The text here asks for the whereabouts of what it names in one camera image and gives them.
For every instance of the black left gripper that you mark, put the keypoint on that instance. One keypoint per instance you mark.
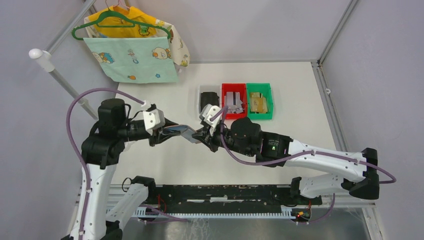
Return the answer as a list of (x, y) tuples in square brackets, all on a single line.
[(158, 136)]

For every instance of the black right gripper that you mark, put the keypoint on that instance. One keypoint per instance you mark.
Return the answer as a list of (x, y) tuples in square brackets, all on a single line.
[(210, 144)]

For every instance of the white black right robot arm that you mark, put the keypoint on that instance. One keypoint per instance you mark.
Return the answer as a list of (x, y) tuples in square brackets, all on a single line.
[(354, 173)]

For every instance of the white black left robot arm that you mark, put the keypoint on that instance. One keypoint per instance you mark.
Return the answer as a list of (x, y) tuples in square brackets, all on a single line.
[(99, 155)]

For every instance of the silver cards stack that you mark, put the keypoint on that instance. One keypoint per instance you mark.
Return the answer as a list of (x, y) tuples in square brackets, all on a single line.
[(234, 102)]

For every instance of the gold cards stack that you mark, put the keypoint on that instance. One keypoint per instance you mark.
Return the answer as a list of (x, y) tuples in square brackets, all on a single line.
[(258, 103)]

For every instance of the white plastic bin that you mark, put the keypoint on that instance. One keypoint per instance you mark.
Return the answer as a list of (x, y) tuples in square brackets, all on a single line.
[(208, 87)]

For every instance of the mint cartoon print cloth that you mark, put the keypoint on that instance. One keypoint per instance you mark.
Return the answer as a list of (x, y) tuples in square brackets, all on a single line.
[(134, 60)]

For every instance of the green plastic bin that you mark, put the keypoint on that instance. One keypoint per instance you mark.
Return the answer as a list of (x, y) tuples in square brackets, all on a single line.
[(266, 90)]

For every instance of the yellow child shirt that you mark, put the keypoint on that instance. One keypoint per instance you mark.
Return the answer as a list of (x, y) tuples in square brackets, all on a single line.
[(115, 27)]

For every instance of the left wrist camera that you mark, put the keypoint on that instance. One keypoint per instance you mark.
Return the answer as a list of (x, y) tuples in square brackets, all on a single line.
[(153, 117)]

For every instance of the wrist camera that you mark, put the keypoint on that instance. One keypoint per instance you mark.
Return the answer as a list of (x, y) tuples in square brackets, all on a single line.
[(153, 117), (210, 116)]

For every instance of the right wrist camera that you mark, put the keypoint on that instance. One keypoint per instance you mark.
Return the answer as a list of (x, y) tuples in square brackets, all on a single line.
[(210, 116)]

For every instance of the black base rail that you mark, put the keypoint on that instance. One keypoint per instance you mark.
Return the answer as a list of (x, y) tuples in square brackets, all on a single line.
[(226, 199)]

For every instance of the white cable duct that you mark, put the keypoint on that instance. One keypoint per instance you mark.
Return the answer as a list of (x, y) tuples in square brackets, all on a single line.
[(284, 213)]

